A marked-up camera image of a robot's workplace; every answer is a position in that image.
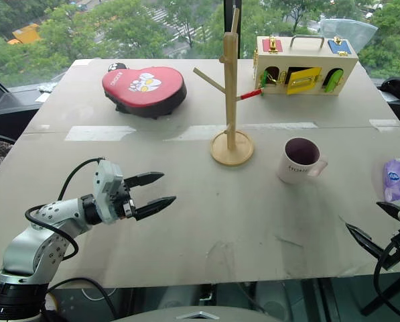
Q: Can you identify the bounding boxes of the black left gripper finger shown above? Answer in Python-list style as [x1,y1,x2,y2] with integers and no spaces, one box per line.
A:
[124,171,165,189]
[132,196,178,221]

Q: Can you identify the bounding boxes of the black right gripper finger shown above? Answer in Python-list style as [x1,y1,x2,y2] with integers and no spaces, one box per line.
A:
[376,201,400,223]
[345,222,387,261]

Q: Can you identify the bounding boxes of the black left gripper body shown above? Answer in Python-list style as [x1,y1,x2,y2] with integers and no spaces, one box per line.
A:
[116,182,137,221]

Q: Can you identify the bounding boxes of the wooden mug tree stand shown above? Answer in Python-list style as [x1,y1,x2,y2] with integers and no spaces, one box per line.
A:
[192,7,264,167]

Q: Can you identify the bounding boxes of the clear tape strip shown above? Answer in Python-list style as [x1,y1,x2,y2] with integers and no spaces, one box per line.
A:
[368,118,400,133]
[64,125,137,142]

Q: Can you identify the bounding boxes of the red heart-shaped pad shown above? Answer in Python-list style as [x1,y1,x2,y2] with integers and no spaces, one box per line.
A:
[101,62,188,120]

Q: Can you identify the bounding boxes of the grey rounded robot body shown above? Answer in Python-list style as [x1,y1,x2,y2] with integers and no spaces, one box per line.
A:
[112,305,289,322]

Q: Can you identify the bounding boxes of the black bag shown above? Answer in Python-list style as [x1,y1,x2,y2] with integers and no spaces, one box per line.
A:
[377,76,400,101]

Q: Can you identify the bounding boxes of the black furniture piece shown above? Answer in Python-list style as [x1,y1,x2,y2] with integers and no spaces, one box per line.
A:
[0,69,44,142]

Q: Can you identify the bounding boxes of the wooden lock box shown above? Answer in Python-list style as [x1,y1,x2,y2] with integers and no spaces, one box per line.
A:
[252,34,359,99]

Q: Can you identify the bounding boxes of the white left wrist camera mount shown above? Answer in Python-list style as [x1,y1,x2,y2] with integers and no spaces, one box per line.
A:
[92,160,134,225]

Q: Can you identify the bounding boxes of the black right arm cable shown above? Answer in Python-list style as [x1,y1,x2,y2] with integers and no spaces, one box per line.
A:
[373,241,400,320]

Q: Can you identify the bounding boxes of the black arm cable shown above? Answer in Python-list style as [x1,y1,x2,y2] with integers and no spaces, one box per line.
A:
[24,156,107,261]
[373,241,400,320]

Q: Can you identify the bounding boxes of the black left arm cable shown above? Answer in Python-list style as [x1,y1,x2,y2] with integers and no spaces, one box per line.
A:
[24,156,107,261]

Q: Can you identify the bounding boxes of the black cable under table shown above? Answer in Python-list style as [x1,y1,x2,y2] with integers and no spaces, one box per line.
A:
[47,277,119,320]

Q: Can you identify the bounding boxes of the white mug purple inside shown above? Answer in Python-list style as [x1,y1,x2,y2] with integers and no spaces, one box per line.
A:
[275,137,329,185]

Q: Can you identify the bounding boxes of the black window frame post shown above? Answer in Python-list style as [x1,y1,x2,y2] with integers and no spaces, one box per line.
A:
[222,0,243,60]

